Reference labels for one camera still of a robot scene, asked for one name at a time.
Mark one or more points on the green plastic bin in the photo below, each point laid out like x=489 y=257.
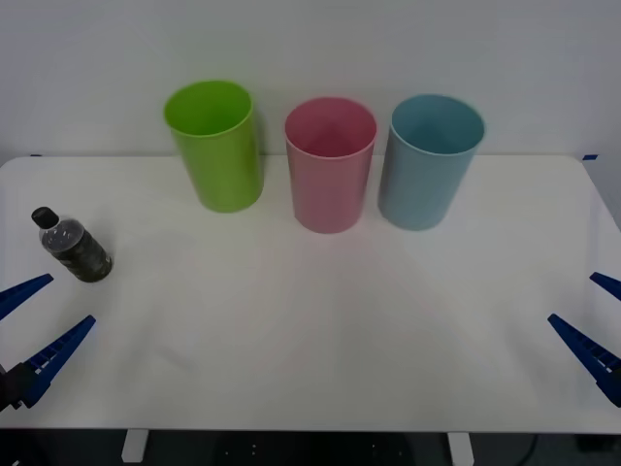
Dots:
x=223 y=165

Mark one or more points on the white table leg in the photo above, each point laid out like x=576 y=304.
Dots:
x=461 y=449
x=134 y=445

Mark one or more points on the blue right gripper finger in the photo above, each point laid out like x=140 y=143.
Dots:
x=609 y=284
x=589 y=352

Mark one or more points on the pink plastic bin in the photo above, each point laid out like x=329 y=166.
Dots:
x=330 y=194

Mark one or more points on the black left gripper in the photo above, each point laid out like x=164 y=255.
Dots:
x=3 y=388

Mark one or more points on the pale blue plastic bin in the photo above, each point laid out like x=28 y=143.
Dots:
x=422 y=189

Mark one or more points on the dark bottle with black cap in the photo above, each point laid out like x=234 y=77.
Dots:
x=80 y=250

